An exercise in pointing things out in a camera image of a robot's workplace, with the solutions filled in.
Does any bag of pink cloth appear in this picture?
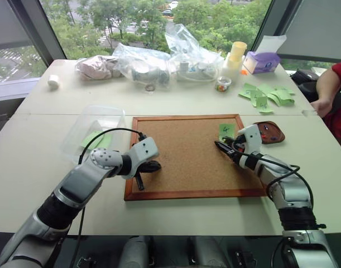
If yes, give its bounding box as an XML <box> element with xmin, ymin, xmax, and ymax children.
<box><xmin>75</xmin><ymin>55</ymin><xmax>123</xmax><ymax>82</ymax></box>

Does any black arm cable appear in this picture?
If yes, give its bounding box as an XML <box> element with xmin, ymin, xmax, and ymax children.
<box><xmin>68</xmin><ymin>127</ymin><xmax>147</xmax><ymax>268</ymax></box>
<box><xmin>234</xmin><ymin>150</ymin><xmax>315</xmax><ymax>209</ymax></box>

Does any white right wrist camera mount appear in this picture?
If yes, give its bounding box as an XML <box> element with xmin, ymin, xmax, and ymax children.
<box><xmin>236</xmin><ymin>125</ymin><xmax>263</xmax><ymax>155</ymax></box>

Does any brown wooden tray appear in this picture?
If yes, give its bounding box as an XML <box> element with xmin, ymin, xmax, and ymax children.
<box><xmin>252</xmin><ymin>120</ymin><xmax>286</xmax><ymax>146</ymax></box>

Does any person's red clothing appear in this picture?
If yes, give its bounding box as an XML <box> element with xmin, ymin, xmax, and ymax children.
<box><xmin>322</xmin><ymin>59</ymin><xmax>341</xmax><ymax>142</ymax></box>

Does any black bag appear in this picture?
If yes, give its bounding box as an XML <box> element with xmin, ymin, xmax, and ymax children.
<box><xmin>289</xmin><ymin>69</ymin><xmax>319</xmax><ymax>102</ymax></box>

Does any dark window pillar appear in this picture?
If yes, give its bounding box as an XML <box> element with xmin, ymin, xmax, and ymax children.
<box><xmin>251</xmin><ymin>0</ymin><xmax>302</xmax><ymax>55</ymax></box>
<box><xmin>7</xmin><ymin>0</ymin><xmax>66</xmax><ymax>61</ymax></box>

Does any grey patterned bundle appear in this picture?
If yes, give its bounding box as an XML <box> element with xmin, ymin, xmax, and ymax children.
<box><xmin>132</xmin><ymin>65</ymin><xmax>171</xmax><ymax>85</ymax></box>

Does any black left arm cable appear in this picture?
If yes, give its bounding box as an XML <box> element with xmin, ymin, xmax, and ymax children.
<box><xmin>68</xmin><ymin>127</ymin><xmax>147</xmax><ymax>268</ymax></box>

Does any white tissue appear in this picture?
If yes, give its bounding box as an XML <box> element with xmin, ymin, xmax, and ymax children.
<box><xmin>254</xmin><ymin>34</ymin><xmax>287</xmax><ymax>55</ymax></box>

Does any wood framed cork board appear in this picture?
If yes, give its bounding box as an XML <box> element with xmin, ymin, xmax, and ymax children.
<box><xmin>124</xmin><ymin>113</ymin><xmax>268</xmax><ymax>202</ymax></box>

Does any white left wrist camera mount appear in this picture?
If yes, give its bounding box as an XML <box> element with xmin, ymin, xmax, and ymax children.
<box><xmin>121</xmin><ymin>136</ymin><xmax>160</xmax><ymax>180</ymax></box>

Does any white cup stack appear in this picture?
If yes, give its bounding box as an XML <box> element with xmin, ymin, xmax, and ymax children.
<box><xmin>221</xmin><ymin>52</ymin><xmax>243</xmax><ymax>82</ymax></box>

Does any clear plastic bag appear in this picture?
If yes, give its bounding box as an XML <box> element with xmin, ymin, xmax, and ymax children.
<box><xmin>164</xmin><ymin>23</ymin><xmax>225</xmax><ymax>83</ymax></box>
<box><xmin>112</xmin><ymin>42</ymin><xmax>171</xmax><ymax>90</ymax></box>

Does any clear plastic box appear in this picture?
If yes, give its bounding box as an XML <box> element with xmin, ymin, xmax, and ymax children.
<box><xmin>60</xmin><ymin>104</ymin><xmax>126</xmax><ymax>165</ymax></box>

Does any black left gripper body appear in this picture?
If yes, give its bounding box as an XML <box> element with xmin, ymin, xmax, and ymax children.
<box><xmin>136</xmin><ymin>161</ymin><xmax>154</xmax><ymax>174</ymax></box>

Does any white tape roll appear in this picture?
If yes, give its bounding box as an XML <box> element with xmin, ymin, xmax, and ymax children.
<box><xmin>47</xmin><ymin>74</ymin><xmax>61</xmax><ymax>92</ymax></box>

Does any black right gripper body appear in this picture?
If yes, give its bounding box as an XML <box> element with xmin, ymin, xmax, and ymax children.
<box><xmin>227</xmin><ymin>136</ymin><xmax>246</xmax><ymax>162</ymax></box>

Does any person's bare hand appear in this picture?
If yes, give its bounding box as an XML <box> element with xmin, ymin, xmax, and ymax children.
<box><xmin>310</xmin><ymin>98</ymin><xmax>332</xmax><ymax>117</ymax></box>

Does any purple tissue box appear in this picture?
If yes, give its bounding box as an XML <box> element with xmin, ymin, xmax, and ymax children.
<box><xmin>242</xmin><ymin>51</ymin><xmax>281</xmax><ymax>75</ymax></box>

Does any clear jar of pushpins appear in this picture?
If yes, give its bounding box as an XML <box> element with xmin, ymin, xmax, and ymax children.
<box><xmin>214</xmin><ymin>75</ymin><xmax>233</xmax><ymax>93</ymax></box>

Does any pale yellow cup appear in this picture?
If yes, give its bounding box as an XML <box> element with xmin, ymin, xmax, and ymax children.
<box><xmin>229</xmin><ymin>41</ymin><xmax>247</xmax><ymax>62</ymax></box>

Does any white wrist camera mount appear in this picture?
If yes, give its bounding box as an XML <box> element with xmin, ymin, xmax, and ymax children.
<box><xmin>236</xmin><ymin>125</ymin><xmax>263</xmax><ymax>155</ymax></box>
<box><xmin>121</xmin><ymin>136</ymin><xmax>160</xmax><ymax>180</ymax></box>

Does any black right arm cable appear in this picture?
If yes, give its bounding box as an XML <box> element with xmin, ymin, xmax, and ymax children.
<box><xmin>234</xmin><ymin>150</ymin><xmax>315</xmax><ymax>209</ymax></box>

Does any green note with writing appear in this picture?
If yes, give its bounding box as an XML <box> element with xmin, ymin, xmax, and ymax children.
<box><xmin>256</xmin><ymin>96</ymin><xmax>274</xmax><ymax>114</ymax></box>
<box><xmin>238</xmin><ymin>83</ymin><xmax>257</xmax><ymax>99</ymax></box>
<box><xmin>218</xmin><ymin>123</ymin><xmax>236</xmax><ymax>142</ymax></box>

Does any dark rounded shape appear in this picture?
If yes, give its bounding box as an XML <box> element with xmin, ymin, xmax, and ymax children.
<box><xmin>121</xmin><ymin>236</ymin><xmax>153</xmax><ymax>268</ymax></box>
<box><xmin>191</xmin><ymin>236</ymin><xmax>231</xmax><ymax>268</ymax></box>

